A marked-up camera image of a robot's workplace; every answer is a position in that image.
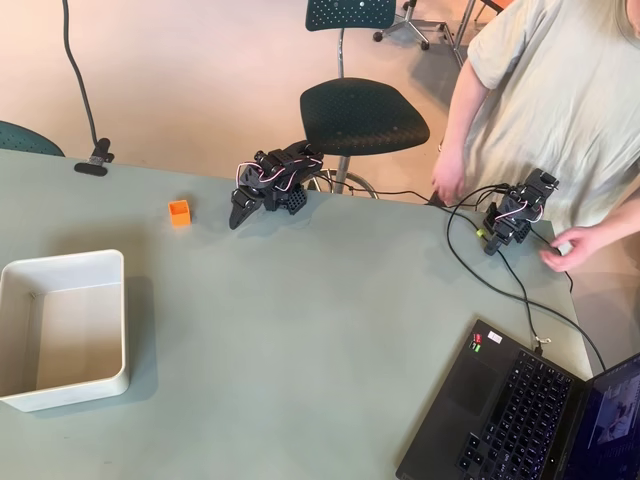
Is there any black leader robot arm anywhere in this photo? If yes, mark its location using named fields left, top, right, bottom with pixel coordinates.
left=487, top=168, right=561, bottom=246

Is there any small orange cube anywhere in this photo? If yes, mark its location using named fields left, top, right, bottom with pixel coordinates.
left=168, top=198, right=194, bottom=229

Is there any person's left forearm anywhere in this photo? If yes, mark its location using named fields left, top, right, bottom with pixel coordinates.
left=589, top=201, right=640, bottom=251

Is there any person's right forearm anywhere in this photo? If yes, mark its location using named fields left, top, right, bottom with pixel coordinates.
left=441, top=58, right=490, bottom=164

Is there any white plastic bin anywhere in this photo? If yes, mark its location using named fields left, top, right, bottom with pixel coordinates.
left=0, top=248, right=132, bottom=414

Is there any person's right hand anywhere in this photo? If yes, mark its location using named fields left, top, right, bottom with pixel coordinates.
left=430, top=146, right=469, bottom=207

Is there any person's left hand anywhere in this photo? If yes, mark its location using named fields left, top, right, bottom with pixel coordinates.
left=540, top=226, right=600, bottom=274

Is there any dark green perforated chair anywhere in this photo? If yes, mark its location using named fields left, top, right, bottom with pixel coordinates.
left=298, top=0, right=432, bottom=197

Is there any black gooseneck table clamp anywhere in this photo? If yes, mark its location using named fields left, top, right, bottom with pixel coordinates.
left=60, top=0, right=117, bottom=178

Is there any beige t-shirt torso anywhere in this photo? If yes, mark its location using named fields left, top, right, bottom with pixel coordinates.
left=466, top=0, right=640, bottom=236

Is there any black open laptop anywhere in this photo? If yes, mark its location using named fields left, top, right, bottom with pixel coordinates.
left=395, top=318, right=640, bottom=480

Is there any grey metal table leg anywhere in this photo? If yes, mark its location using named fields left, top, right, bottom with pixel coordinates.
left=439, top=0, right=479, bottom=69

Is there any grey castor chair base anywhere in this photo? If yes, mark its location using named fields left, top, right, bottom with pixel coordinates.
left=372, top=0, right=454, bottom=52

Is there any green chair seat edge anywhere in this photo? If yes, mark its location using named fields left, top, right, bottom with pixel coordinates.
left=0, top=119, right=67, bottom=158

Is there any long black cable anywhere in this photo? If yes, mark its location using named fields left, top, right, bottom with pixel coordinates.
left=446, top=183, right=609, bottom=374

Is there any black laptop plug cable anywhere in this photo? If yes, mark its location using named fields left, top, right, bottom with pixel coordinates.
left=497, top=247, right=552, bottom=355

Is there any short black hanging cable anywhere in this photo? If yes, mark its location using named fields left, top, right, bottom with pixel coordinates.
left=529, top=227, right=576, bottom=295

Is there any thin black follower cable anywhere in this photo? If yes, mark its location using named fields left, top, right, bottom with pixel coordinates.
left=344, top=184, right=434, bottom=204

